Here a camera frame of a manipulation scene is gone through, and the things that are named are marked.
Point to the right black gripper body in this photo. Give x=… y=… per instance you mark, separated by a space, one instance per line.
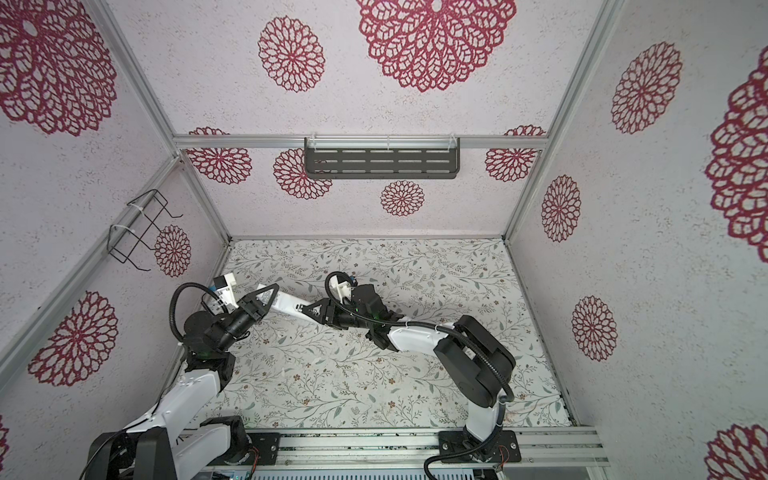
x=354 y=321

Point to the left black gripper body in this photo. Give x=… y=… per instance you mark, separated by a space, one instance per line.
x=235 y=324

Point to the white remote control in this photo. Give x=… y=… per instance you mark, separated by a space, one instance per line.
x=288 y=304

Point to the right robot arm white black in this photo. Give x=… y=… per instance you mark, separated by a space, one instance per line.
x=477 y=363

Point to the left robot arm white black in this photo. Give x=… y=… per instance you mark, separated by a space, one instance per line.
x=151 y=447

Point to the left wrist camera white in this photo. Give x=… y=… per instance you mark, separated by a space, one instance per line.
x=223 y=288

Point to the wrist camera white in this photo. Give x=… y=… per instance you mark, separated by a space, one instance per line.
x=223 y=288
x=342 y=289

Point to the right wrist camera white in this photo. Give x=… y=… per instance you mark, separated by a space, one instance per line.
x=342 y=289

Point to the black wire wall basket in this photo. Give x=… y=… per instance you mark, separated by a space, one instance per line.
x=124 y=239

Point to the dark grey wall shelf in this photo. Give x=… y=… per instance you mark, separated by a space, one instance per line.
x=381 y=160

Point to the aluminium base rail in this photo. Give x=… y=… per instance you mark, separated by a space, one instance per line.
x=396 y=449

